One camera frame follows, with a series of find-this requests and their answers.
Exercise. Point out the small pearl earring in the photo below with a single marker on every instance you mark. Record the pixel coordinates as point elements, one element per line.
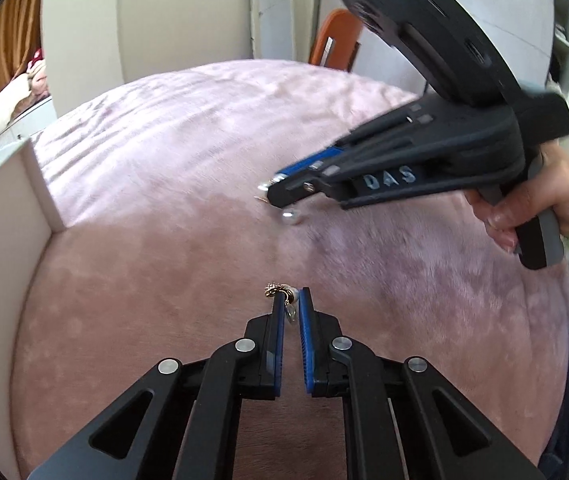
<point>273,289</point>

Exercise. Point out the snowflake pearl earring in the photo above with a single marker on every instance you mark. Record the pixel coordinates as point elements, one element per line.
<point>289,217</point>

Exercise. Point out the white window seat cabinets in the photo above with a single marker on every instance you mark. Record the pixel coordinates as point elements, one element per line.
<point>39,115</point>

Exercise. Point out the pink fleece blanket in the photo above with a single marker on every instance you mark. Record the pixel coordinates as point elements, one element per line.
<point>164,260</point>

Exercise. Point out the pink plush toy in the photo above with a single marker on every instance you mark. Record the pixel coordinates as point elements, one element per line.
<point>39,77</point>

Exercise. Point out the grey sliding door wardrobe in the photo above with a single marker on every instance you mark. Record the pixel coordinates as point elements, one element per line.
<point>524,20</point>

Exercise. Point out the white shelf unit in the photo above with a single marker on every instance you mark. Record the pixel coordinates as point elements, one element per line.
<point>566,35</point>

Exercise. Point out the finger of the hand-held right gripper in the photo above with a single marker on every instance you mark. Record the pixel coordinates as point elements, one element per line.
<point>389,127</point>
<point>334,180</point>

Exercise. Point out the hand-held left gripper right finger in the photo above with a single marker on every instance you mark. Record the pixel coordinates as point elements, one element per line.
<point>307,347</point>

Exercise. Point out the orange chair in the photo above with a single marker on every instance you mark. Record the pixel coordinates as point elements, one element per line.
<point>337,35</point>

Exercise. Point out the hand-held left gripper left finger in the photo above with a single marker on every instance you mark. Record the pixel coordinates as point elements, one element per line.
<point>279,347</point>

